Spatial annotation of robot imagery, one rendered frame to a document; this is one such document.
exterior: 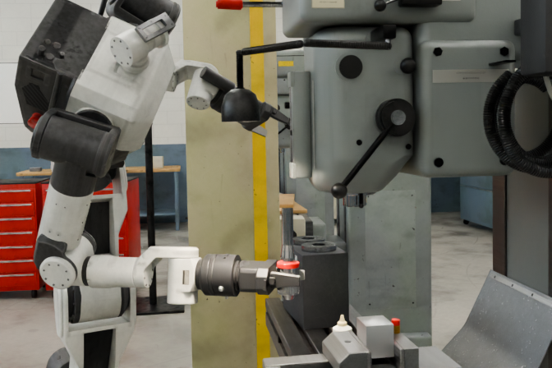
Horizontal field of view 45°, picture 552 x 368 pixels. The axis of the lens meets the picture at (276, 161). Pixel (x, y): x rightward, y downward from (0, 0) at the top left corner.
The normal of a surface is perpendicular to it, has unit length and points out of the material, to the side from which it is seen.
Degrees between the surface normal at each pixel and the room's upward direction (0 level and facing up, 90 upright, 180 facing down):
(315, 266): 90
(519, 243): 90
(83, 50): 57
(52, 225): 111
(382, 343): 90
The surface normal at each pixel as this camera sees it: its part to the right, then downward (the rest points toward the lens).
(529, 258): -0.99, 0.03
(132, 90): 0.40, -0.51
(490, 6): 0.14, 0.05
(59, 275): -0.14, 0.41
